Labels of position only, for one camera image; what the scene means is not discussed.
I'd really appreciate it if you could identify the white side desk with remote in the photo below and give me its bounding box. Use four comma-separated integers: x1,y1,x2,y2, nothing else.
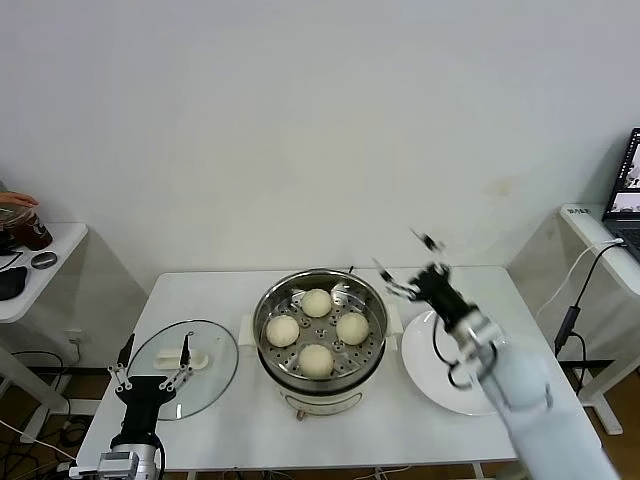
0,223,89,444

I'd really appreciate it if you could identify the black coiled floor cable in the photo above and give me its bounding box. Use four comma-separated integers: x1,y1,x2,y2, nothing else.
60,419,89,449

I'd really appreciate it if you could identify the white steamed baozi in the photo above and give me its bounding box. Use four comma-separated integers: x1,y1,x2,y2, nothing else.
335,312,370,346
298,343,335,380
265,315,301,348
301,288,333,319

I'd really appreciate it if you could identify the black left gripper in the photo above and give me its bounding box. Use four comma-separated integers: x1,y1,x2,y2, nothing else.
107,333,195,452

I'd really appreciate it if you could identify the clear cup of brown drink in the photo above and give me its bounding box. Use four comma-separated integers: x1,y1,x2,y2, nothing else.
0,203,54,251

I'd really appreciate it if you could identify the white side desk with laptop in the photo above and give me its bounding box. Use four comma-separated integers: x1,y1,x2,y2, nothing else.
558,203,640,436

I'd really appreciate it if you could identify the white electric cooking pot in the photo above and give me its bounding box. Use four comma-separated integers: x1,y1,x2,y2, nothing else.
238,303,404,422

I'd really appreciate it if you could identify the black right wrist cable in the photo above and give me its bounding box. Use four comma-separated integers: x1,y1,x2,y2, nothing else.
432,317,485,393

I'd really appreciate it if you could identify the white laptop cable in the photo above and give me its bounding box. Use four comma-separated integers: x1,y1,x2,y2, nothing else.
536,239,624,321

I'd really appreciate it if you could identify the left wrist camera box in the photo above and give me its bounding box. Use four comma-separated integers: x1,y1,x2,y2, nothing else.
68,451,141,480

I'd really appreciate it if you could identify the white round plate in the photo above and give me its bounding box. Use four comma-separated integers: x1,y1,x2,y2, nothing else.
401,309,504,416

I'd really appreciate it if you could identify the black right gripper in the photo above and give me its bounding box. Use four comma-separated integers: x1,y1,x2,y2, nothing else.
372,227,475,330

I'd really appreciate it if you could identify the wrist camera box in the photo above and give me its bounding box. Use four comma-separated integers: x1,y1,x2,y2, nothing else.
68,451,141,480
457,319,501,364

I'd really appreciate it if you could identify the person's hand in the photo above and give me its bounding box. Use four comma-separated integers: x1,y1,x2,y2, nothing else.
0,191,40,209

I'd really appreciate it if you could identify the glass lid with cream handle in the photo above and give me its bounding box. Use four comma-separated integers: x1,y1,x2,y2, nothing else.
124,319,240,421

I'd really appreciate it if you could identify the perforated steel steamer basket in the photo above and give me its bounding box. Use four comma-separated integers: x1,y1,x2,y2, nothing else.
252,268,389,397

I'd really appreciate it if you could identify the black cable with adapter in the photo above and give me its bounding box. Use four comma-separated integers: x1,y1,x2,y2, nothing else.
552,241,624,401

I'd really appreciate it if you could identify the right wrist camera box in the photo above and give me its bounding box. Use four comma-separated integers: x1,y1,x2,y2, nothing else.
457,319,501,364

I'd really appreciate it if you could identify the black computer mouse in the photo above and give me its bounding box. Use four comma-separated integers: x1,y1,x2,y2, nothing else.
0,266,30,302

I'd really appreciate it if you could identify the dark open laptop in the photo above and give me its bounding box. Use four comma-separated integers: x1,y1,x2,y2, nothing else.
601,128,640,264

